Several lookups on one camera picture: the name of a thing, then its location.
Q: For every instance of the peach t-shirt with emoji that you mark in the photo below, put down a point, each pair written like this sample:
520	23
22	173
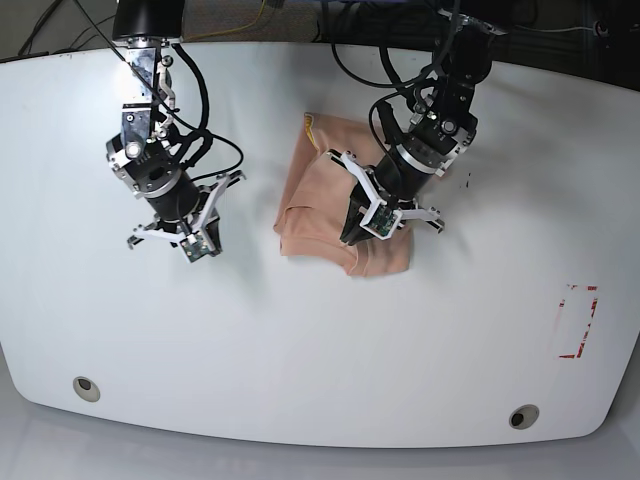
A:
315	199

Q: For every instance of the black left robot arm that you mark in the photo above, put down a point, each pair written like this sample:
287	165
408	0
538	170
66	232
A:
425	123

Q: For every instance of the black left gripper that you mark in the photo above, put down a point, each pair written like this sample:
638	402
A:
397	178

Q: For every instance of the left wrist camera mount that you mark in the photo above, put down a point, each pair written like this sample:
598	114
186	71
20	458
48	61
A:
386	214

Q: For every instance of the table grommet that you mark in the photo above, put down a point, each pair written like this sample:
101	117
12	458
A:
86	389
524	417

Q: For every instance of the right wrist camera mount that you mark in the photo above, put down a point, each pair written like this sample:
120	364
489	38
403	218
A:
187	233

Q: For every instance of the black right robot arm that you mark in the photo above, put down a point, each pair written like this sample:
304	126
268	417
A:
150	155

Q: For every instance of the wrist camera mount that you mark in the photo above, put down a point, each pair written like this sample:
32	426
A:
386	214
187	233

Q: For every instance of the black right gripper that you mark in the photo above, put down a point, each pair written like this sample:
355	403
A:
182	200

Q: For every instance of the right table grommet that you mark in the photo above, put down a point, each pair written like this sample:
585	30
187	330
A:
524	417

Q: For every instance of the red tape rectangle marking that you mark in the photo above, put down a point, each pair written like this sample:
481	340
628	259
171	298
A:
575	316

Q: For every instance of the left table grommet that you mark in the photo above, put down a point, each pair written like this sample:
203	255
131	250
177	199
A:
86	389

